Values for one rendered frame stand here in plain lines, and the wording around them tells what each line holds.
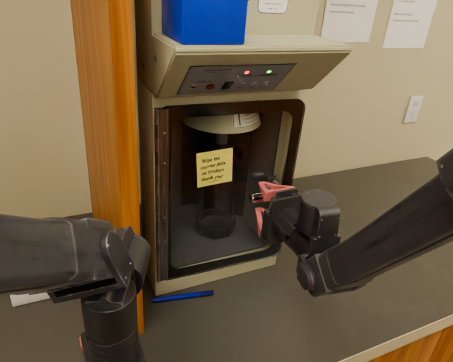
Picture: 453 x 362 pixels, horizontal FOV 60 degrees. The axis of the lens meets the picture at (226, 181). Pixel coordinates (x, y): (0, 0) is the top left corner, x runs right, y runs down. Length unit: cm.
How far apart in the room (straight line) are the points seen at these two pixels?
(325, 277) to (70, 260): 37
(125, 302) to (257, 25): 52
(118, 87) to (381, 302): 77
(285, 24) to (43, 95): 64
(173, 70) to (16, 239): 38
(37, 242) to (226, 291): 68
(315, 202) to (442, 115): 141
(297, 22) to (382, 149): 108
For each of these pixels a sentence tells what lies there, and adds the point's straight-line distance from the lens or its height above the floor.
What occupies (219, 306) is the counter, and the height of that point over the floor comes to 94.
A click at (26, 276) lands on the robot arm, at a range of 32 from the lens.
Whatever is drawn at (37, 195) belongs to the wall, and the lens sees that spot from 124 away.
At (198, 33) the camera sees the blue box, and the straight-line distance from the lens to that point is 59.
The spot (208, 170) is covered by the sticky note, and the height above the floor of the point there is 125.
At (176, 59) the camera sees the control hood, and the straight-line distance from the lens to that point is 59.
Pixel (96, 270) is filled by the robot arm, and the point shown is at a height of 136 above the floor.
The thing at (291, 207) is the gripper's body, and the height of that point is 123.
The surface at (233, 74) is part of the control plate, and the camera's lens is 66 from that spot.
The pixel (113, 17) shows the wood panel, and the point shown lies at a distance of 58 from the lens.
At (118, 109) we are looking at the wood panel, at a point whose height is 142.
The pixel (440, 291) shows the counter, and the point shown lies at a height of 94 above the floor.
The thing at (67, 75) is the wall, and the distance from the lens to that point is 112.
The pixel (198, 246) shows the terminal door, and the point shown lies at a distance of 88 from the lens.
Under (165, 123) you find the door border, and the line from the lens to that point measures 71.
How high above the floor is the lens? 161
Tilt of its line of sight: 28 degrees down
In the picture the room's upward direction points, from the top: 5 degrees clockwise
